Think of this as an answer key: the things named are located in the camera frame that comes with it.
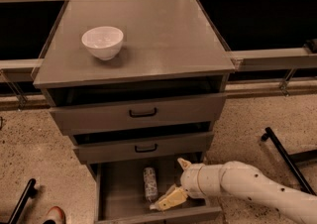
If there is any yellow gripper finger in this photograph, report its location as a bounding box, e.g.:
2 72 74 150
150 184 188 211
177 158 192 170

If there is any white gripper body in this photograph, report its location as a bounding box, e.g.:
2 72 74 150
180 164 222 199

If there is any clear plastic bottle with label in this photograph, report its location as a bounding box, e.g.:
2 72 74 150
143 168 159 210

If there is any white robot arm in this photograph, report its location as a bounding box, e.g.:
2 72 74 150
150 158 317 224

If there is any middle grey drawer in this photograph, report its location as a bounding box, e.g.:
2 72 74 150
73 132 213 164

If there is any grey drawer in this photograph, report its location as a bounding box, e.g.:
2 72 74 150
73 132 213 164
51 93 226 135
94 156 221 224

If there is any bottom grey drawer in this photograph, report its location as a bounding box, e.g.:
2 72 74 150
94 156 221 224

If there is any grey drawer cabinet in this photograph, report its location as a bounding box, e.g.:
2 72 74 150
32 0 236 224

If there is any top grey drawer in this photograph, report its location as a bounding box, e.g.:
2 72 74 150
51 93 226 135

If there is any black right base leg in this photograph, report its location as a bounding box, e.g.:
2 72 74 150
261 127 317 195

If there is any black base leg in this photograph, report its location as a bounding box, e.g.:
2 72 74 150
6 178 37 224
261 127 317 195

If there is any white ceramic bowl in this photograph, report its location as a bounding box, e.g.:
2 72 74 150
81 26 124 60

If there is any black left base leg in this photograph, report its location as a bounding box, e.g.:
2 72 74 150
6 178 37 224

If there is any black middle drawer handle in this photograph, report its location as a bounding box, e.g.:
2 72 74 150
134 144 159 154

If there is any black drawer handle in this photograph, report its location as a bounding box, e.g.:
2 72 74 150
134 144 159 154
129 107 158 118

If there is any black top drawer handle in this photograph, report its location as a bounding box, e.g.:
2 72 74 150
129 107 158 118

